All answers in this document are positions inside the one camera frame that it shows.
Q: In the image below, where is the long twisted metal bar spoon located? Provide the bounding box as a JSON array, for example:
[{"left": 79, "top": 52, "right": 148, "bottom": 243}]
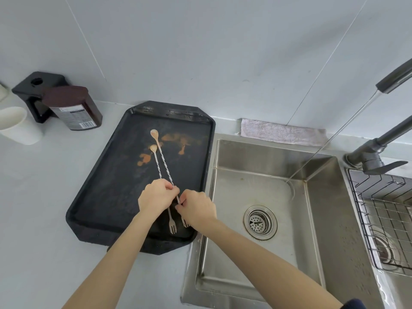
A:
[{"left": 150, "top": 129, "right": 190, "bottom": 228}]

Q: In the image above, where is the black rectangular serving tray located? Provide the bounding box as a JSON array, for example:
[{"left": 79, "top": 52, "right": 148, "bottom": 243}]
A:
[{"left": 66, "top": 100, "right": 216, "bottom": 256}]

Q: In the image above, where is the person's right forearm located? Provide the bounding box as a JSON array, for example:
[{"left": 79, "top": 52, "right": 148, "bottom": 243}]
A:
[{"left": 194, "top": 218, "right": 344, "bottom": 309}]

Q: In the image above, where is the round metal sink strainer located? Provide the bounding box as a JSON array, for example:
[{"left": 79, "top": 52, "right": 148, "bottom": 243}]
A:
[
  {"left": 243, "top": 205, "right": 278, "bottom": 241},
  {"left": 370, "top": 234, "right": 394, "bottom": 265}
]

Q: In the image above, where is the black plastic holder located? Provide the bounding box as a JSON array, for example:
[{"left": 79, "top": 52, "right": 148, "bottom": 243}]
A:
[{"left": 12, "top": 71, "right": 70, "bottom": 124}]

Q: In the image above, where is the dark grey faucet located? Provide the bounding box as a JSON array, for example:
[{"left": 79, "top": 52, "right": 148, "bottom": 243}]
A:
[{"left": 343, "top": 57, "right": 412, "bottom": 176}]

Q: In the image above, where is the white cup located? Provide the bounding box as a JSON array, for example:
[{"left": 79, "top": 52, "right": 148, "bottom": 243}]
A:
[{"left": 0, "top": 106, "right": 44, "bottom": 146}]

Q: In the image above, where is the brown bottle with label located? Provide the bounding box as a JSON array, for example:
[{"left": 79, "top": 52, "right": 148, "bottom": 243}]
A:
[{"left": 42, "top": 86, "right": 103, "bottom": 132}]

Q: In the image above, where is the stainless steel sink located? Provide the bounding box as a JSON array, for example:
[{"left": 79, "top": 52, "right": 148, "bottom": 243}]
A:
[{"left": 180, "top": 132, "right": 412, "bottom": 309}]

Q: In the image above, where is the person's left hand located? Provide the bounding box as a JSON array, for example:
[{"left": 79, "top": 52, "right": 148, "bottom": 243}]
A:
[{"left": 138, "top": 179, "right": 180, "bottom": 219}]

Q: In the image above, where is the person's right hand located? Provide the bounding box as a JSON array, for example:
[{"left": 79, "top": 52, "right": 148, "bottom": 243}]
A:
[{"left": 175, "top": 189, "right": 218, "bottom": 229}]

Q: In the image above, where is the short twisted metal bar spoon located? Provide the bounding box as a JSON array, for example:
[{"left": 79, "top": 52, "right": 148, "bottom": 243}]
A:
[{"left": 149, "top": 144, "right": 178, "bottom": 235}]

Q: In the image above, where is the black wire drying rack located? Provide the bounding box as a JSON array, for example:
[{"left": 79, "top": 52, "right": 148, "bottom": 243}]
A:
[{"left": 346, "top": 168, "right": 412, "bottom": 276}]

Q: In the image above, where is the pale pink dish cloth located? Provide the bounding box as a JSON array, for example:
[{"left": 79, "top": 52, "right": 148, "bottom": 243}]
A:
[{"left": 239, "top": 118, "right": 328, "bottom": 147}]

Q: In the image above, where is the person's left forearm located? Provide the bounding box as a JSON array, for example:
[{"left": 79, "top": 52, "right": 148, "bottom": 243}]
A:
[{"left": 62, "top": 211, "right": 157, "bottom": 309}]

